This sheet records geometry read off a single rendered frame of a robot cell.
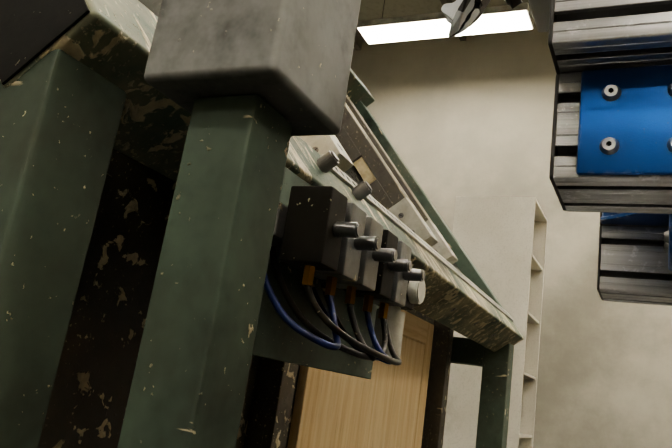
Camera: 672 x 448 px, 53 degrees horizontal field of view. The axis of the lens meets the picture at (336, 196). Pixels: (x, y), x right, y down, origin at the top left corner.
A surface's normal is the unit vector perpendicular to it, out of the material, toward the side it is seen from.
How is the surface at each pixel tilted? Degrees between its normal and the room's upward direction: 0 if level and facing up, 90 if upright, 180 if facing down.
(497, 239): 90
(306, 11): 90
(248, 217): 90
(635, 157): 90
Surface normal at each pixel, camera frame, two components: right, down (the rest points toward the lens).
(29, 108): -0.40, -0.31
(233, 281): 0.90, 0.02
